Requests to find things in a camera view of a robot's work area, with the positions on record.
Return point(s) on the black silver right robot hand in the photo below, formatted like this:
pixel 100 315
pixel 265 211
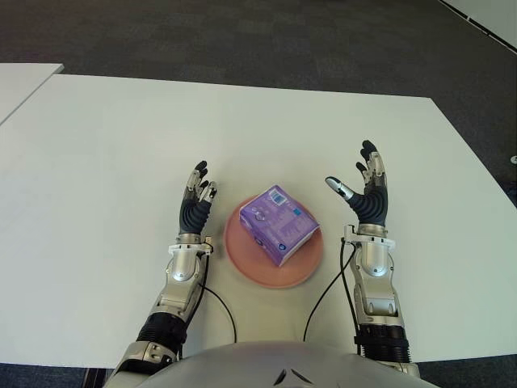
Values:
pixel 371 202

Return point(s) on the white table with dark edge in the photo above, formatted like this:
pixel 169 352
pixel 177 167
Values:
pixel 498 14

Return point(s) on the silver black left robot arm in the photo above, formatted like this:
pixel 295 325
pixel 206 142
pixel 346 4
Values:
pixel 182 271

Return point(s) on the silver robot torso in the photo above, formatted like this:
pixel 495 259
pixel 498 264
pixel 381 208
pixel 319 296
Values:
pixel 262 363

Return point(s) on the round pink plate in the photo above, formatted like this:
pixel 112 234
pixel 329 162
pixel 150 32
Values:
pixel 242 250

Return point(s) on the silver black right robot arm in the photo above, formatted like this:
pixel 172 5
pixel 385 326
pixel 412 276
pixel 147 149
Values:
pixel 377 291

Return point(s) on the white side table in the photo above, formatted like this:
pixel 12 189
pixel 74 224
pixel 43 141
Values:
pixel 22 83

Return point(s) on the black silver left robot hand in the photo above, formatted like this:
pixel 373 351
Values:
pixel 194 214

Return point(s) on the purple white tissue paper pack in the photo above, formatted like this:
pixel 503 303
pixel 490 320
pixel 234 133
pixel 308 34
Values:
pixel 274 226

